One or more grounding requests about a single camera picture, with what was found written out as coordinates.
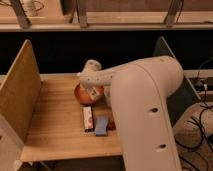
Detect small white bottle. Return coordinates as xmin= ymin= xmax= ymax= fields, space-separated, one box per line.
xmin=88 ymin=86 xmax=104 ymax=102

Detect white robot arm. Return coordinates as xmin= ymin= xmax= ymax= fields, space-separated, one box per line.
xmin=79 ymin=56 xmax=183 ymax=171

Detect orange ceramic bowl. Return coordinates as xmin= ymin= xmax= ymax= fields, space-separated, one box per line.
xmin=74 ymin=84 xmax=97 ymax=105

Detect white red box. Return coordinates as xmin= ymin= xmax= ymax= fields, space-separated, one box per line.
xmin=83 ymin=106 xmax=94 ymax=132

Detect blue sponge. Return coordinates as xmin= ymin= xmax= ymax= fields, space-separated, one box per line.
xmin=95 ymin=116 xmax=109 ymax=136

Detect dark red oval object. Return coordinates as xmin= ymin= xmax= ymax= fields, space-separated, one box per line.
xmin=107 ymin=121 xmax=116 ymax=130

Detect right dark side panel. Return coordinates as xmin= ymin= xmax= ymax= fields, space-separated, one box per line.
xmin=153 ymin=36 xmax=201 ymax=128

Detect left wooden side panel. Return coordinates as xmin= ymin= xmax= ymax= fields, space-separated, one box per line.
xmin=0 ymin=40 xmax=41 ymax=144

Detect white container on shelf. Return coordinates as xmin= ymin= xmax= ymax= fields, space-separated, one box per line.
xmin=23 ymin=0 xmax=37 ymax=17

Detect black cables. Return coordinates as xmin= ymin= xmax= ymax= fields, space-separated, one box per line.
xmin=174 ymin=56 xmax=213 ymax=171

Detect wooden shelf frame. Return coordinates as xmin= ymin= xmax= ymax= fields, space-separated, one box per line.
xmin=0 ymin=0 xmax=213 ymax=32

